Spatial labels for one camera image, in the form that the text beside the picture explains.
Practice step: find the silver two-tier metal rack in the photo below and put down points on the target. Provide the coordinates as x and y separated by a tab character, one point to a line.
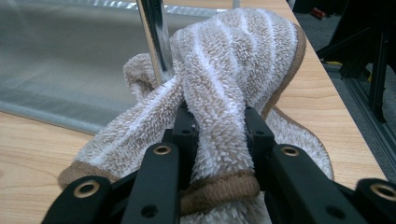
62	62

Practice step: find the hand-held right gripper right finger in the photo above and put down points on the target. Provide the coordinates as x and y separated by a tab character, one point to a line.
260	146

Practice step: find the small red object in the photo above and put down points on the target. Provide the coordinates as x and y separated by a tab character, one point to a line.
318	13

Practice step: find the beige striped towel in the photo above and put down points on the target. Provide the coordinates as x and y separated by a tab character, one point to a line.
224	77

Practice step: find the aluminium floor rail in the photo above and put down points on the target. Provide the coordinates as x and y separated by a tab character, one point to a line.
373	124

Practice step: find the black metal stand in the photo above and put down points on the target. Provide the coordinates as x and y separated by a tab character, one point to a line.
376	62

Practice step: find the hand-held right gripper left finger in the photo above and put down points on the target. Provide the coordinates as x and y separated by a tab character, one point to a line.
186	149

